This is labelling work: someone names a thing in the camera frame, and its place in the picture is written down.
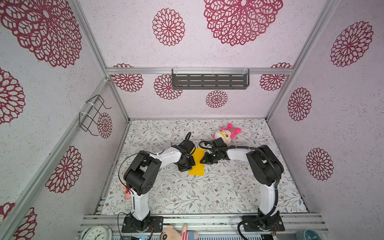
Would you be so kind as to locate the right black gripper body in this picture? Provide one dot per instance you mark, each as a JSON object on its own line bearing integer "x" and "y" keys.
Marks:
{"x": 212, "y": 158}

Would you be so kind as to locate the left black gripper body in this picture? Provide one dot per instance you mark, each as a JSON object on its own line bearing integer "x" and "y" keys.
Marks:
{"x": 187, "y": 165}

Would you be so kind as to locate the yellow square paper sheet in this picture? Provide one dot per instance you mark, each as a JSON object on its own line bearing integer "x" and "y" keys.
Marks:
{"x": 198, "y": 169}

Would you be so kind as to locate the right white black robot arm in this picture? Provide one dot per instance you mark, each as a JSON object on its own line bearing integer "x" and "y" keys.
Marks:
{"x": 267, "y": 170}

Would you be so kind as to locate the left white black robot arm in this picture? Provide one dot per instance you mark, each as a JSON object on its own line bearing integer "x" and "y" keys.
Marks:
{"x": 143, "y": 171}

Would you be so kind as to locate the pink white plush toy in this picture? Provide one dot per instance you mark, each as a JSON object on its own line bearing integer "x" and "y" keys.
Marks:
{"x": 227, "y": 134}

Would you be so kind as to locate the pink doll red dotted dress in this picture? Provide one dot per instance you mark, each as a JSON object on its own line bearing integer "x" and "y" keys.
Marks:
{"x": 127, "y": 194}

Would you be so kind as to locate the pig plush striped shirt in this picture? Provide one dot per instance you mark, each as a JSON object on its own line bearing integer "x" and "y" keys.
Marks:
{"x": 169, "y": 233}

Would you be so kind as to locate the white analog alarm clock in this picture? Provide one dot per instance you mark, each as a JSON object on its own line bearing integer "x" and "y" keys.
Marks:
{"x": 97, "y": 233}

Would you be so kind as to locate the teal round clock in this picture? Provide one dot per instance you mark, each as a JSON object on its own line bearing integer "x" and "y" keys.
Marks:
{"x": 307, "y": 235}

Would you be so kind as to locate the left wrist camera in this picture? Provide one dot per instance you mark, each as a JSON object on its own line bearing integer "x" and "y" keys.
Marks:
{"x": 187, "y": 145}

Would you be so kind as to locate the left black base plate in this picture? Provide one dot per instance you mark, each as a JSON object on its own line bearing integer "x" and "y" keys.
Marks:
{"x": 150, "y": 224}

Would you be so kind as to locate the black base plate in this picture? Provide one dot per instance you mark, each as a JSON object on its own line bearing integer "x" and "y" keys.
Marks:
{"x": 270, "y": 224}
{"x": 150, "y": 224}

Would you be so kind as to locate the dark grey wall shelf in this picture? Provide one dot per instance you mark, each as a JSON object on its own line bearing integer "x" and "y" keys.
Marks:
{"x": 210, "y": 81}

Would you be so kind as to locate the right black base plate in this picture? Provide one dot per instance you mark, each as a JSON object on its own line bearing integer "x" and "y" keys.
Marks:
{"x": 270, "y": 224}

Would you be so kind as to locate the black wire wall rack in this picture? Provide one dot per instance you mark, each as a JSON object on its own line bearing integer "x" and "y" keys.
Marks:
{"x": 90, "y": 117}

